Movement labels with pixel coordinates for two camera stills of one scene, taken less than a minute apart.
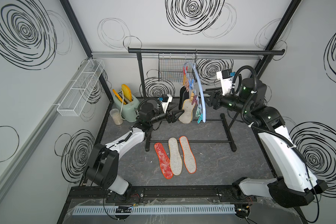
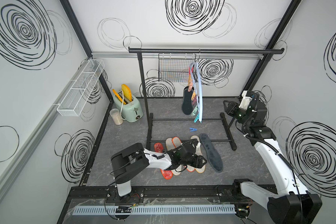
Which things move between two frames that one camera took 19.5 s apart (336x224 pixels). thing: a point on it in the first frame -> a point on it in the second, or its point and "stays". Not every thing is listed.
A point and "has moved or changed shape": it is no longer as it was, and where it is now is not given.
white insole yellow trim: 186,117 -> 198,152
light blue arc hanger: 202,88 has moved or changed shape
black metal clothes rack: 148,121 stays
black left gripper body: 160,117 -> 193,160
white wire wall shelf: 80,87 stays
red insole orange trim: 164,162 stays
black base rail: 99,196 stays
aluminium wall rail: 124,56 stays
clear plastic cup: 116,116 stays
